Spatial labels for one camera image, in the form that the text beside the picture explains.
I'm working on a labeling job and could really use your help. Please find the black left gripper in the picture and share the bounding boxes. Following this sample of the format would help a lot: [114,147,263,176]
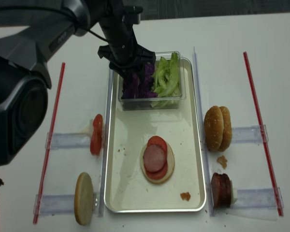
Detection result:
[98,0,156,85]

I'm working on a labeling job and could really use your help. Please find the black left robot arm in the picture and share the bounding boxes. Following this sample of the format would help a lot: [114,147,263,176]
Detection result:
[0,0,156,186]

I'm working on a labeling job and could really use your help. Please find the green lettuce leaves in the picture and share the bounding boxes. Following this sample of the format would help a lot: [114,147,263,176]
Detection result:
[151,52,182,108]

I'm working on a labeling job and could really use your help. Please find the tomato slice on bun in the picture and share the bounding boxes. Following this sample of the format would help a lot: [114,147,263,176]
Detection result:
[146,136,168,180]

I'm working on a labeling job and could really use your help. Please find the upright tomato slices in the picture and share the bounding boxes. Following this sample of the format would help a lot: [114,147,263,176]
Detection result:
[90,114,103,155]

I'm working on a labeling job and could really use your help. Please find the clear slider behind tomato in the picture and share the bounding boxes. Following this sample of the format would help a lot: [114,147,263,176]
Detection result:
[45,133,91,150]

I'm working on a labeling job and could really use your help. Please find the bread crumb on table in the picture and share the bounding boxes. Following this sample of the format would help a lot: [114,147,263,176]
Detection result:
[217,155,228,169]

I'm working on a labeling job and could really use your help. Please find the bread crumb on tray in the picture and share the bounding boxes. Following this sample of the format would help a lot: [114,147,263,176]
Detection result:
[180,192,191,202]

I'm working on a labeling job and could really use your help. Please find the white pusher block at patties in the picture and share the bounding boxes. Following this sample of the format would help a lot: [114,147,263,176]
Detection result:
[230,188,238,206]

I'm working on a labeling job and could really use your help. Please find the clear slider behind patties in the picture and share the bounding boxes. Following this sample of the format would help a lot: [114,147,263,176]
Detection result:
[231,188,284,209]

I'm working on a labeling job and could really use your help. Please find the purple cabbage leaves pile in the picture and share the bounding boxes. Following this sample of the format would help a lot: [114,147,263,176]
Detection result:
[121,63,158,99]

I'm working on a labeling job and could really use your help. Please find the clear plastic salad box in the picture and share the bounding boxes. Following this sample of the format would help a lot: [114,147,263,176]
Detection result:
[118,51,186,110]

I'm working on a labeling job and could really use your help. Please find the pink ham slice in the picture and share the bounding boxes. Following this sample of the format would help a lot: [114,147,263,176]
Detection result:
[143,145,166,173]

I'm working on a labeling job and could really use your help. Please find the bottom bun on tray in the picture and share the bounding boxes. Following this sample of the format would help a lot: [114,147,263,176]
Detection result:
[139,142,175,185]

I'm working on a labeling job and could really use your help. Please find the left sesame bun top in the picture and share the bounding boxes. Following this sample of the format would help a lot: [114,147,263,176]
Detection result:
[203,105,224,151]

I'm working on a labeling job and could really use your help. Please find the sesame bun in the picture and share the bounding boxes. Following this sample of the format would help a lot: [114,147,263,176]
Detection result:
[203,105,224,151]
[218,106,232,152]

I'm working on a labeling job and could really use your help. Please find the right sesame bun top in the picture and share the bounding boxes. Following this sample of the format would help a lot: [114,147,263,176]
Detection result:
[218,106,232,152]

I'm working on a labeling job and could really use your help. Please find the white metal tray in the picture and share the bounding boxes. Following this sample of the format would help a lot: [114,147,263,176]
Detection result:
[104,58,206,213]

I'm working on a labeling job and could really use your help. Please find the clear slider behind buns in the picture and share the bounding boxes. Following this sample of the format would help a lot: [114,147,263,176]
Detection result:
[231,125,268,144]

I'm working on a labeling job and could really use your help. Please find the upright pale bun slice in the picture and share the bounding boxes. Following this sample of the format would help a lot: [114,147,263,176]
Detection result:
[74,172,94,226]

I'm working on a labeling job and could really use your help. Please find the dark sausage patty stack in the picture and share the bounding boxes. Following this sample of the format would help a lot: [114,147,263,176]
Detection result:
[211,173,232,208]

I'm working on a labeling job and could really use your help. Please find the clear slider behind bun slice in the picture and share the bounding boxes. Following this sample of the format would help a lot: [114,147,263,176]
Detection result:
[32,192,99,215]

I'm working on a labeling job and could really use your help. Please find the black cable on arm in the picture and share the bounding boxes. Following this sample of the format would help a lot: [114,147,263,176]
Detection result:
[0,5,110,42]

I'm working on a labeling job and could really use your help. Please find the right red rail strip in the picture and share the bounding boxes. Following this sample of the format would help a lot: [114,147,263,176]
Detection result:
[243,51,284,217]

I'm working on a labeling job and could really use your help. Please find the red rail strip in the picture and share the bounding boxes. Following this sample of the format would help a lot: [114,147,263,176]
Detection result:
[243,51,284,217]
[33,62,66,225]

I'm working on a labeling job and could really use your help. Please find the left clear long rail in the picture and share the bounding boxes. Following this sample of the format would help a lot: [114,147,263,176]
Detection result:
[97,70,114,218]

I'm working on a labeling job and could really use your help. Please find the clear long rail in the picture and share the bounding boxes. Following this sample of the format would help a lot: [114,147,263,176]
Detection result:
[192,47,215,217]
[97,70,114,218]

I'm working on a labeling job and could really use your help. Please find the right clear long rail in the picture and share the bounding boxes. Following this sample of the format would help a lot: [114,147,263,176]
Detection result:
[192,47,215,217]

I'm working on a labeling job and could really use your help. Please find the left red rail strip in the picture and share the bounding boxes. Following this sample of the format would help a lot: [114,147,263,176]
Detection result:
[33,62,66,225]

